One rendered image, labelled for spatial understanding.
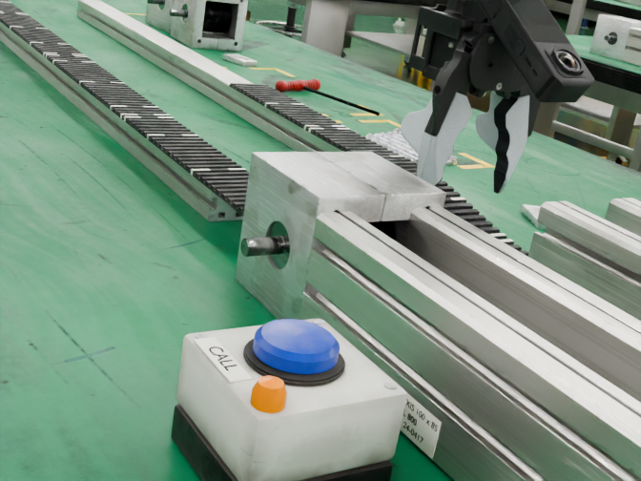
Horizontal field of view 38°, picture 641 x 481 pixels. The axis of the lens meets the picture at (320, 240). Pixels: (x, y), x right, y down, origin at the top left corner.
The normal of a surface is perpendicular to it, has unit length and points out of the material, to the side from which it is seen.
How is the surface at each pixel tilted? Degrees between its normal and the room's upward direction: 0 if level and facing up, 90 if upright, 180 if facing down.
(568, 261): 90
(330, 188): 0
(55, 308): 0
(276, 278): 90
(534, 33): 33
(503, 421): 90
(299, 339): 3
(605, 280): 90
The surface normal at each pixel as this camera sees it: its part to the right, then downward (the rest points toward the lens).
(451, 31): -0.85, 0.05
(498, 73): 0.51, 0.38
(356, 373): 0.16, -0.92
